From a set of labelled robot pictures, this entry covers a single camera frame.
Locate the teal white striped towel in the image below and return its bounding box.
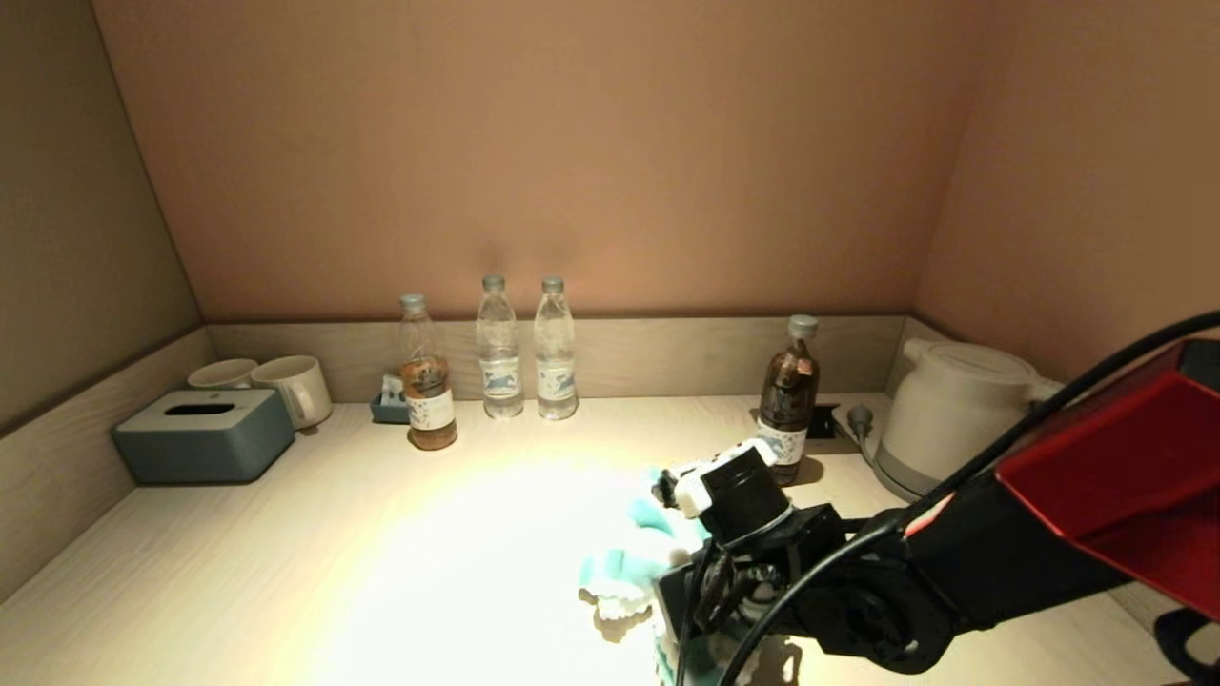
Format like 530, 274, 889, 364
578, 467, 763, 686

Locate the bottle with dark liquid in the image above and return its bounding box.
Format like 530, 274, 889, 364
756, 314, 822, 487

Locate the clear water bottle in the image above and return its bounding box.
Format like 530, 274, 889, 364
533, 275, 580, 421
476, 274, 524, 420

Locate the grey kettle base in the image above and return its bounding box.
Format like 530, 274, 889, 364
863, 448, 945, 506

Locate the bottle with amber liquid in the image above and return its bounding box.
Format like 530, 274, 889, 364
397, 293, 458, 452

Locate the beige electric kettle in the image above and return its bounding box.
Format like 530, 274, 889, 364
875, 338, 1067, 504

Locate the white ceramic mug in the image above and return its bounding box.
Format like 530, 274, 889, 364
252, 355, 334, 433
187, 358, 259, 392

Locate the blue-grey tissue box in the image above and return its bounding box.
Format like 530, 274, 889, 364
112, 389, 296, 486

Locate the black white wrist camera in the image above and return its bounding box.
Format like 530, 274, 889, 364
656, 439, 794, 546

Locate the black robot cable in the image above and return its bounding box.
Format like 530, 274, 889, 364
672, 310, 1220, 686

